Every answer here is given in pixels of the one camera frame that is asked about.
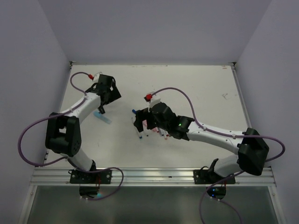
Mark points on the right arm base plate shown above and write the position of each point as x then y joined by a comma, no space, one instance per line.
203,176

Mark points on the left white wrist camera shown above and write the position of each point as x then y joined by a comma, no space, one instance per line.
96,76

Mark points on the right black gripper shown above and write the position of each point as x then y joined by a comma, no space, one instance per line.
141,115

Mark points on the black marker cap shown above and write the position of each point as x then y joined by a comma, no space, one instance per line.
101,110

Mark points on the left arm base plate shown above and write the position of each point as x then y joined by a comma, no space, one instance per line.
78,177

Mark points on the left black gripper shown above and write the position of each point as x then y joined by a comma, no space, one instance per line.
114,94

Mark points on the light blue highlighter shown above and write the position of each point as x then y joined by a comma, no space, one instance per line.
102,117

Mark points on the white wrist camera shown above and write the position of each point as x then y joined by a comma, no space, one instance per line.
96,76
152,99

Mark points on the aluminium front rail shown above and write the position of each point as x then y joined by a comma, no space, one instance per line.
158,177

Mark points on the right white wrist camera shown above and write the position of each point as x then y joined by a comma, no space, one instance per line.
152,99

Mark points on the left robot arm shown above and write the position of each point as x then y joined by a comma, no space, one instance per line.
63,135

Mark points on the pink highlighter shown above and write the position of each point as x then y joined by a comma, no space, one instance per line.
145,124

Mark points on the clear white pen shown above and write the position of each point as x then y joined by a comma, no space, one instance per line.
160,132

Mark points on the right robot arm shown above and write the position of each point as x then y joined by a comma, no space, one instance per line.
249,150

